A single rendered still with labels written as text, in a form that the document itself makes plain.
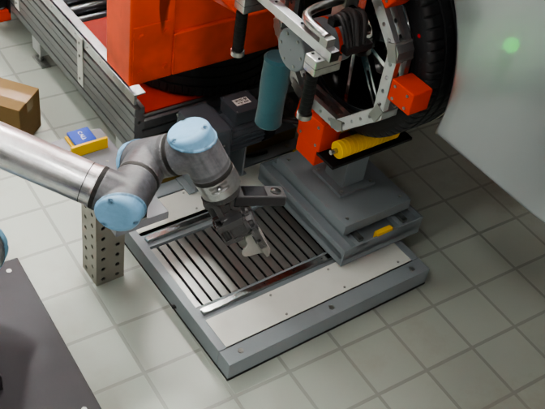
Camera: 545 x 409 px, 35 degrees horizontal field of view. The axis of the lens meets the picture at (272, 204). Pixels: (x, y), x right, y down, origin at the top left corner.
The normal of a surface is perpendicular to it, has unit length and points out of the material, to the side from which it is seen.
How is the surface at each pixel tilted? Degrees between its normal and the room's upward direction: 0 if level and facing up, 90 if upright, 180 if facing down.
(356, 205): 0
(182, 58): 90
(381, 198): 0
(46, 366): 0
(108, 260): 90
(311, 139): 90
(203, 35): 90
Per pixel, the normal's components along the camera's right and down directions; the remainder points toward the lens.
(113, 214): -0.15, 0.66
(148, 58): 0.57, 0.61
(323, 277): 0.13, -0.73
